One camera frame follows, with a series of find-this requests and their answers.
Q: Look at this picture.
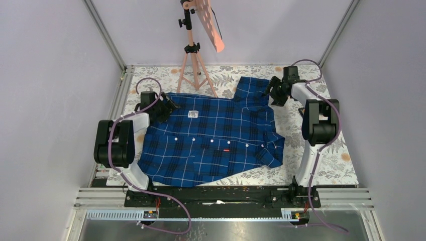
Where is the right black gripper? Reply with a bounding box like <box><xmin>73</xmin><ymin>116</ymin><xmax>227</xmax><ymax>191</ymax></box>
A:
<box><xmin>260</xmin><ymin>76</ymin><xmax>288</xmax><ymax>107</ymax></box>

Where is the blue plaid shirt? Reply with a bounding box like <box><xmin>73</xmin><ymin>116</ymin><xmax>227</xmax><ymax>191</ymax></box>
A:
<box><xmin>138</xmin><ymin>77</ymin><xmax>285</xmax><ymax>187</ymax></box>

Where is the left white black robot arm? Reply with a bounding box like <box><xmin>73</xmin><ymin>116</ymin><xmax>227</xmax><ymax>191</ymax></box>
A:
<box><xmin>93</xmin><ymin>91</ymin><xmax>179</xmax><ymax>206</ymax></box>

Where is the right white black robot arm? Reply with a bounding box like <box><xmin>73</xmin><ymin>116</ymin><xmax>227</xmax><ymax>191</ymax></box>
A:
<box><xmin>264</xmin><ymin>66</ymin><xmax>341</xmax><ymax>207</ymax></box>

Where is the pink tripod stand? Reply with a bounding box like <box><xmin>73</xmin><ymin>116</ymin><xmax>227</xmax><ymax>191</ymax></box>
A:
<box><xmin>176</xmin><ymin>1</ymin><xmax>218</xmax><ymax>97</ymax></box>

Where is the pink perforated board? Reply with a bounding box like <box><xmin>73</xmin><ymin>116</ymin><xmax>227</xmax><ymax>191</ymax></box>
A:
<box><xmin>195</xmin><ymin>0</ymin><xmax>225</xmax><ymax>53</ymax></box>

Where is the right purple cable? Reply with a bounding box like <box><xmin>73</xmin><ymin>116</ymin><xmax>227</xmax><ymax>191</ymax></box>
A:
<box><xmin>291</xmin><ymin>59</ymin><xmax>350</xmax><ymax>233</ymax></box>

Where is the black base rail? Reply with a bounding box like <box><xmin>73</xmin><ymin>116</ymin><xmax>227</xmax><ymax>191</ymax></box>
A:
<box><xmin>124</xmin><ymin>186</ymin><xmax>321</xmax><ymax>217</ymax></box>

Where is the grey slotted cable duct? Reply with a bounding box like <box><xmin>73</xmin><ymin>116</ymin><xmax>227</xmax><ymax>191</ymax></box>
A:
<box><xmin>86</xmin><ymin>206</ymin><xmax>299</xmax><ymax>221</ymax></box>

